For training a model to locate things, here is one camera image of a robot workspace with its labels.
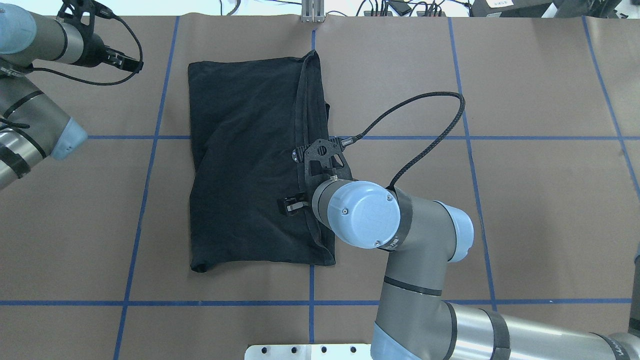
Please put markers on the black printed t-shirt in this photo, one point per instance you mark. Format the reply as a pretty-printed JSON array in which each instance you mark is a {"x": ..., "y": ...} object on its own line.
[{"x": 246, "y": 119}]

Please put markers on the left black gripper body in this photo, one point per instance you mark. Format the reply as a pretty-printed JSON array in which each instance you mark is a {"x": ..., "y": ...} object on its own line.
[{"x": 94, "y": 51}]

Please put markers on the aluminium frame post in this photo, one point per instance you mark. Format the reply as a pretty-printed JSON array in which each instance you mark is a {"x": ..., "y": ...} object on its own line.
[{"x": 313, "y": 11}]

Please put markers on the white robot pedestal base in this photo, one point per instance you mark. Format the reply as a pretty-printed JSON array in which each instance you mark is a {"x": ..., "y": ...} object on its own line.
[{"x": 336, "y": 351}]

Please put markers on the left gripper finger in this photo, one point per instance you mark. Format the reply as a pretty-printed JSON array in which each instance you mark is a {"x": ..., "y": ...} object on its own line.
[{"x": 123, "y": 62}]

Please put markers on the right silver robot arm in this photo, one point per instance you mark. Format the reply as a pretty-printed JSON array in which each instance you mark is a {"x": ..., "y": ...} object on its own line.
[{"x": 422, "y": 237}]

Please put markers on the brown paper table cover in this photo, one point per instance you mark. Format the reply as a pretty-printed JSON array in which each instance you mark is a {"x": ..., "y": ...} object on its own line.
[{"x": 95, "y": 249}]

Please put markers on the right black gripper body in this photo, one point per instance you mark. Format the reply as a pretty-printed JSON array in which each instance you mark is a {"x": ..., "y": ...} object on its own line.
[{"x": 290, "y": 205}]

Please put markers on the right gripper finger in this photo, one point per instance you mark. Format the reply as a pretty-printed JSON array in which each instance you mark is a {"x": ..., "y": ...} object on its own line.
[{"x": 299, "y": 203}]

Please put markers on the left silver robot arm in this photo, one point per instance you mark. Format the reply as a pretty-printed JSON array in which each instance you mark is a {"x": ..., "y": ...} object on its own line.
[{"x": 33, "y": 126}]

